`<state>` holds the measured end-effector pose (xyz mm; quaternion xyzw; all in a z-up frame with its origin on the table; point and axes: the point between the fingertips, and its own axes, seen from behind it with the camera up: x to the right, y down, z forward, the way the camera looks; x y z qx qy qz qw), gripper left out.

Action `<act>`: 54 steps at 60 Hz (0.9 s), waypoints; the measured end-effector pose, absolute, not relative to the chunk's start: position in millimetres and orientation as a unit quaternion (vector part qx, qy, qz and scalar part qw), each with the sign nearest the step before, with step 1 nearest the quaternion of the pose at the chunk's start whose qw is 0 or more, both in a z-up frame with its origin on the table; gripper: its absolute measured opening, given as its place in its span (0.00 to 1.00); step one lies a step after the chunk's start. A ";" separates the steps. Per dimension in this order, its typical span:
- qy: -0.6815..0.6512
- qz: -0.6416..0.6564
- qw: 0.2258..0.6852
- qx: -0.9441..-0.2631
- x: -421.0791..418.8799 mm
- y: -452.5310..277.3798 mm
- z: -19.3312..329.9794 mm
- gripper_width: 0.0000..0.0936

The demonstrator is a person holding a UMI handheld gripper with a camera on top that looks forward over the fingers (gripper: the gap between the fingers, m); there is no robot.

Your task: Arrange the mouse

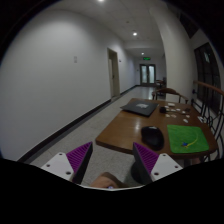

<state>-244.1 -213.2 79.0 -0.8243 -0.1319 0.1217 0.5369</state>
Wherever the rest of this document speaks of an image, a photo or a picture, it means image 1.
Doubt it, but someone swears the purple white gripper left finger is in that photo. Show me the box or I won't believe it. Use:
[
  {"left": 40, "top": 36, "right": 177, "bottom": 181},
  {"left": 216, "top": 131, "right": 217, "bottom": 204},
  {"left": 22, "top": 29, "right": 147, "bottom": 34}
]
[{"left": 42, "top": 142, "right": 93, "bottom": 184}]

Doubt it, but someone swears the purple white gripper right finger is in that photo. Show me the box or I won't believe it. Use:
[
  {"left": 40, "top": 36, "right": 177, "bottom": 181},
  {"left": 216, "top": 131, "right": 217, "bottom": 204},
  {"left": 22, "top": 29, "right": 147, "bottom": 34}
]
[{"left": 132, "top": 143, "right": 182, "bottom": 185}]

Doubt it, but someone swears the black computer mouse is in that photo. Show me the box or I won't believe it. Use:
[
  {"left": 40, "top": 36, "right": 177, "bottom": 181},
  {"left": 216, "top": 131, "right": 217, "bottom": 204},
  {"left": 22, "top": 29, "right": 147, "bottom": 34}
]
[{"left": 141, "top": 126, "right": 164, "bottom": 151}]

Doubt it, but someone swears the green mouse pad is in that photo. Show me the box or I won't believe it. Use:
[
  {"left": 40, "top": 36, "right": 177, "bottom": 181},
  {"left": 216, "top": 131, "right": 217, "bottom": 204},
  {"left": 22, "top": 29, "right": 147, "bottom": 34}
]
[{"left": 167, "top": 125, "right": 209, "bottom": 154}]

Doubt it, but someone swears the brown wooden table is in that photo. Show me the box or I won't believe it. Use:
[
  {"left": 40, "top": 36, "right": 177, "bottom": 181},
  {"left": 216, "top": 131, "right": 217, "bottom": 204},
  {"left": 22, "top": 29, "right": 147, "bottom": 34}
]
[{"left": 96, "top": 101, "right": 218, "bottom": 160}]

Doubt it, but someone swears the small black round object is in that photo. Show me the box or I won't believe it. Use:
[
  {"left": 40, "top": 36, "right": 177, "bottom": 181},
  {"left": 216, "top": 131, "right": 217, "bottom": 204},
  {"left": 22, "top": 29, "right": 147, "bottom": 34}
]
[{"left": 159, "top": 107, "right": 166, "bottom": 113}]

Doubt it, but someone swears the black closed laptop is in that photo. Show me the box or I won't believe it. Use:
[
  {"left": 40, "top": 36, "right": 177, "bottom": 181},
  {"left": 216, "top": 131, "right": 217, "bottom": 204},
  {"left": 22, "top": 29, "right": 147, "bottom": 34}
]
[{"left": 121, "top": 100, "right": 158, "bottom": 117}]

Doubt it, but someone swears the wooden chair near table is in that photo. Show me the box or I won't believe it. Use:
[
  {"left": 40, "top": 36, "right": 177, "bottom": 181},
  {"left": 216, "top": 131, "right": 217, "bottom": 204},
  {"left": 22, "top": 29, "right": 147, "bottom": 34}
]
[{"left": 152, "top": 88, "right": 189, "bottom": 104}]

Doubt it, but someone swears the glass double door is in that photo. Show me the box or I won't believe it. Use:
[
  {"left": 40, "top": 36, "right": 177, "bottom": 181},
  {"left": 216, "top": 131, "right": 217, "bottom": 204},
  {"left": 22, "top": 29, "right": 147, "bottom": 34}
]
[{"left": 140, "top": 64, "right": 156, "bottom": 86}]

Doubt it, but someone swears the green exit sign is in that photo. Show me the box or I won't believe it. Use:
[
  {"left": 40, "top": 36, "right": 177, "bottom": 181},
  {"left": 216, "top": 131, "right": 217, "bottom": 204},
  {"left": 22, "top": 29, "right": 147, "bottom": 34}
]
[{"left": 143, "top": 57, "right": 151, "bottom": 61}]

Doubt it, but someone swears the beige side door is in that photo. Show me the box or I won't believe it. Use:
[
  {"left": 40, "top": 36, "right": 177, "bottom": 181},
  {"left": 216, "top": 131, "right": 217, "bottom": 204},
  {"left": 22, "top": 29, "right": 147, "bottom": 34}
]
[{"left": 107, "top": 48, "right": 120, "bottom": 97}]

